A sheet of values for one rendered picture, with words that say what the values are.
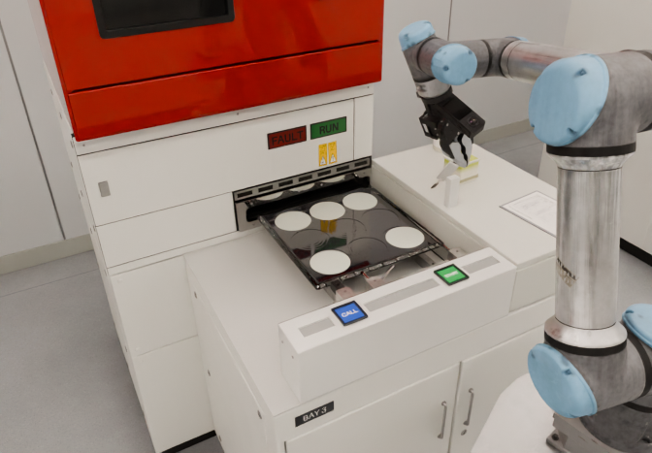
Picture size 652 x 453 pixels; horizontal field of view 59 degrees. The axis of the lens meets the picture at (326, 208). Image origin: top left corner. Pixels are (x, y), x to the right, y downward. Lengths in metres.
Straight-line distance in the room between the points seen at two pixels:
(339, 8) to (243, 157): 0.46
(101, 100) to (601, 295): 1.06
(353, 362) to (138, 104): 0.74
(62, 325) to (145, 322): 1.15
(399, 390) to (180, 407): 0.88
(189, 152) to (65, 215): 1.76
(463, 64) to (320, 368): 0.65
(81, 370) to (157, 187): 1.25
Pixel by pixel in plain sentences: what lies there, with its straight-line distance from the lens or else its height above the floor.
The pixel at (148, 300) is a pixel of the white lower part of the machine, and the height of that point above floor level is 0.70.
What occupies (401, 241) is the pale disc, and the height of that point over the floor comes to 0.90.
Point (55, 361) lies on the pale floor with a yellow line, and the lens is 2.72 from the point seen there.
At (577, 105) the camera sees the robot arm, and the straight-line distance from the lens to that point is 0.82.
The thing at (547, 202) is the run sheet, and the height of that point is 0.97.
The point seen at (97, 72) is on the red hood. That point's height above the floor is 1.37.
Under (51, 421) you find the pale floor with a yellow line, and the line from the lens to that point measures 2.49.
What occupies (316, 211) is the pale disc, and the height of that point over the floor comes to 0.90.
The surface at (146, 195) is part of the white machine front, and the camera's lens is 1.55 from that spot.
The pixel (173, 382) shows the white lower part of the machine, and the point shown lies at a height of 0.37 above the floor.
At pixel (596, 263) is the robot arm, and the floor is 1.26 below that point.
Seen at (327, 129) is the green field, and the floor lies 1.10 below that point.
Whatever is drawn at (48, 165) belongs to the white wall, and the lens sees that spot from 3.10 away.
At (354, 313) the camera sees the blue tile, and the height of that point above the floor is 0.96.
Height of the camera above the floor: 1.75
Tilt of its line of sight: 31 degrees down
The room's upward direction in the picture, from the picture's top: 1 degrees counter-clockwise
